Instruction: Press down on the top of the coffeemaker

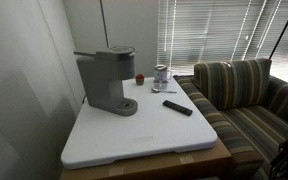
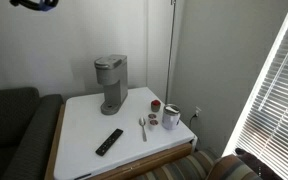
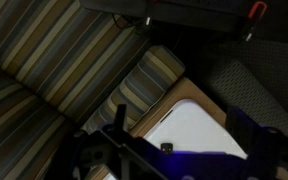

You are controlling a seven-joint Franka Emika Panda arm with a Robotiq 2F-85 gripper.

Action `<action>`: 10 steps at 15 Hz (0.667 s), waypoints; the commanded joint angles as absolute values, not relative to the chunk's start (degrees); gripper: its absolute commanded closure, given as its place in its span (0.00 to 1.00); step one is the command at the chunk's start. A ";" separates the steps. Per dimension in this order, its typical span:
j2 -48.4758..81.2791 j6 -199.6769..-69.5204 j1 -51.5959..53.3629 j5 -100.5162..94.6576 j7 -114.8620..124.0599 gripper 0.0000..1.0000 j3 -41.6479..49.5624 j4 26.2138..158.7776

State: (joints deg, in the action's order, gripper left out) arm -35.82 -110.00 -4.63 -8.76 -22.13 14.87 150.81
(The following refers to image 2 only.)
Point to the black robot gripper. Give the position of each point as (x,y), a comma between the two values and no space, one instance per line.
(34,4)

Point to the wooden table with white top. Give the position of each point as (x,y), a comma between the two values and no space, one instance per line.
(84,126)

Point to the dark grey sofa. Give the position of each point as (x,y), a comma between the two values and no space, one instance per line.
(20,133)

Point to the thin metal pole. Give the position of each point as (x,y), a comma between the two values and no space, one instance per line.
(170,53)

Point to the black remote control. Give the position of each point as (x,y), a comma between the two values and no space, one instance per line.
(109,142)

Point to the red round button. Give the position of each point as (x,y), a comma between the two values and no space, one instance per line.
(155,106)

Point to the metal spoon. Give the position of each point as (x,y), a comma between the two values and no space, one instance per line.
(142,121)

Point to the white steel travel mug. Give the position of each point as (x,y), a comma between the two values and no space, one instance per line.
(170,118)

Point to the striped fabric sofa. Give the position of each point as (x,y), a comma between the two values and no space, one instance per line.
(190,168)

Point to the white window blinds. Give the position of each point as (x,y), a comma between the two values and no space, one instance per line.
(280,100)

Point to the dark brown pillow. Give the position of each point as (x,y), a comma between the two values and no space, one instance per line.
(260,166)

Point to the white wall outlet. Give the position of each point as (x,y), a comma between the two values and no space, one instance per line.
(198,111)

